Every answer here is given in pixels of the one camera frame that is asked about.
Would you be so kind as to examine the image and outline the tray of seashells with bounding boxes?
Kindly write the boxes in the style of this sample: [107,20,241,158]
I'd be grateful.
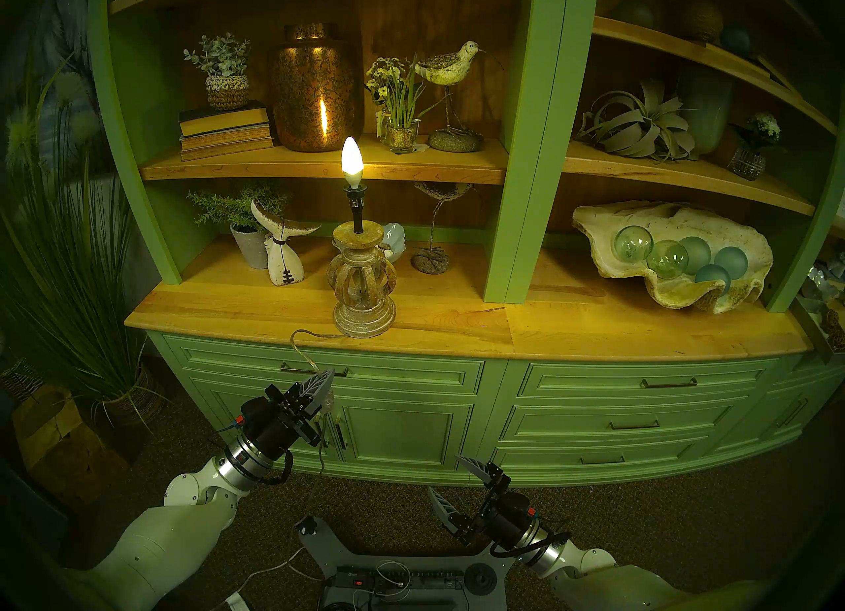
[792,253,845,356]

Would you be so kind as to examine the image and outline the clear lamp cable with switch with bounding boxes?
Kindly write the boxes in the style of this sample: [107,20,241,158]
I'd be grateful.
[290,329,347,521]

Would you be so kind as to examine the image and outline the blue feather wall art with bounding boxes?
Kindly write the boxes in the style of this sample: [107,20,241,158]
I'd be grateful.
[26,0,100,175]

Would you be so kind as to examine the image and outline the old hardcover book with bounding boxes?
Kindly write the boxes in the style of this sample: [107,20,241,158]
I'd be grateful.
[181,140,277,161]
[178,101,271,137]
[180,128,273,150]

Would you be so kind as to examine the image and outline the pale air plant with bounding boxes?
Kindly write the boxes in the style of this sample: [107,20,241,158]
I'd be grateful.
[578,80,697,161]

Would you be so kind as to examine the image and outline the white whale tail figurine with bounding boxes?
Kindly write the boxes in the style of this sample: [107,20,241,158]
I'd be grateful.
[251,199,322,287]

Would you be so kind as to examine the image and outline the green glass vase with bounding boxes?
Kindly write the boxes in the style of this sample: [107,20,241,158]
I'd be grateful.
[677,65,735,155]

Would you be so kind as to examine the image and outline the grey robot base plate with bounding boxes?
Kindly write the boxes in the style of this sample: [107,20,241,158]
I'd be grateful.
[297,516,529,611]

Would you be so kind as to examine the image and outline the rosemary plant in grey pot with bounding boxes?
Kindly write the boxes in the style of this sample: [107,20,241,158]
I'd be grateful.
[187,184,291,270]

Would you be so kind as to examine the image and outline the white floor cable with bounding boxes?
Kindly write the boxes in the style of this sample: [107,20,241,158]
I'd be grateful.
[224,544,311,611]

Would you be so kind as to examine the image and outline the giant clam shell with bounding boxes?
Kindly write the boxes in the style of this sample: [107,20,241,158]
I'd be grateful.
[572,200,774,315]

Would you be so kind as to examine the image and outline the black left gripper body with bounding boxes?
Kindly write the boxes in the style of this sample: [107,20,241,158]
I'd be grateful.
[238,384,325,462]

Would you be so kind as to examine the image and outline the carved wooden table lamp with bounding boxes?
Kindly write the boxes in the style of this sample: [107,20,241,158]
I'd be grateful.
[327,184,398,340]

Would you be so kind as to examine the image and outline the small plant in crystal vase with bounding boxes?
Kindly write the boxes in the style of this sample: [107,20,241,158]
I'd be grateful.
[728,112,782,181]

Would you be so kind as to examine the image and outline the long brass drawer handle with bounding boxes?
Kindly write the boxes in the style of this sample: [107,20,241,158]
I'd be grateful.
[281,362,349,378]

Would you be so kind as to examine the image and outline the black power strip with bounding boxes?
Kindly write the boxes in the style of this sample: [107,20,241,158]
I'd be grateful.
[333,567,466,594]

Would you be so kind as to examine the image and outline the brown bird figurine on stone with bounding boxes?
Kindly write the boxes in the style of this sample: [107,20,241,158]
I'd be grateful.
[411,182,473,275]

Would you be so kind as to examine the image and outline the tall grass plant in basket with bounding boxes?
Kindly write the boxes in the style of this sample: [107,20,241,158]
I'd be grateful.
[0,55,169,429]

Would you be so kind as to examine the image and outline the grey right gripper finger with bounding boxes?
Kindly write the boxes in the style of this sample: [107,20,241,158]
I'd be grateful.
[426,486,474,540]
[456,456,512,493]

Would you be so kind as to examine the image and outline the candle shaped light bulb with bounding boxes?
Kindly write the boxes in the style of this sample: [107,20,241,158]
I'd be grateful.
[340,136,366,189]

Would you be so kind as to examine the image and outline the green cabinet with wooden shelves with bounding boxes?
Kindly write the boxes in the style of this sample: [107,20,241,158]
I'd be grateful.
[86,0,845,488]

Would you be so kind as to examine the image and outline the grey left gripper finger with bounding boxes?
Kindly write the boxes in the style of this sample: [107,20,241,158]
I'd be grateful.
[305,371,336,416]
[298,370,332,403]

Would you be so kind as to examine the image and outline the shorebird figurine on stone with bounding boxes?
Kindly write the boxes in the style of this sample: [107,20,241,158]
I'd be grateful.
[413,40,486,153]

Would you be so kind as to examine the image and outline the black round disc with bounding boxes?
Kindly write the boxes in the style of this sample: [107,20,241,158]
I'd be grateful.
[464,562,498,596]

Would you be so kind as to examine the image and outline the striped woven basket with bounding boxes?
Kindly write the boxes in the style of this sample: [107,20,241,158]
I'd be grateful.
[0,352,40,406]

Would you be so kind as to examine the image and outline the clear green glass ball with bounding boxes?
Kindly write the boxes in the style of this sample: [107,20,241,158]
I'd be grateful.
[613,225,654,262]
[647,240,689,280]

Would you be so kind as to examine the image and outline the dark green decorative sphere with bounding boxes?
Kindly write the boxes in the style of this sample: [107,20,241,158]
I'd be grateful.
[611,0,658,29]

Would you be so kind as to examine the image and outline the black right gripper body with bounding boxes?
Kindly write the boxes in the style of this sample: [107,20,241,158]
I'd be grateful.
[462,483,541,549]

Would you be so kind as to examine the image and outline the white flowers in glass vase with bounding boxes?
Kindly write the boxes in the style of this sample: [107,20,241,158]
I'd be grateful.
[366,56,426,155]

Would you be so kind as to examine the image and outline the small plant in woven pot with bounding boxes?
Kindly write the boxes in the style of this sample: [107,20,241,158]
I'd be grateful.
[184,33,253,112]

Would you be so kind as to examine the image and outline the brown woven decorative sphere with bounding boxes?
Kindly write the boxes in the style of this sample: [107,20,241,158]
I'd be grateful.
[680,0,725,43]

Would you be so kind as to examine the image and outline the pale blue shell dish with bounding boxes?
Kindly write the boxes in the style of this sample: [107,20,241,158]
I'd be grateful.
[380,222,407,264]

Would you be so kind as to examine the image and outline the teal decorative sphere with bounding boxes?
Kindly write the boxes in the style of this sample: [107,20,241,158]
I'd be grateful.
[718,24,753,58]

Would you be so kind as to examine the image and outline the copper crackle vase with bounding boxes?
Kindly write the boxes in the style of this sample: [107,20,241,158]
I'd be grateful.
[269,22,360,153]

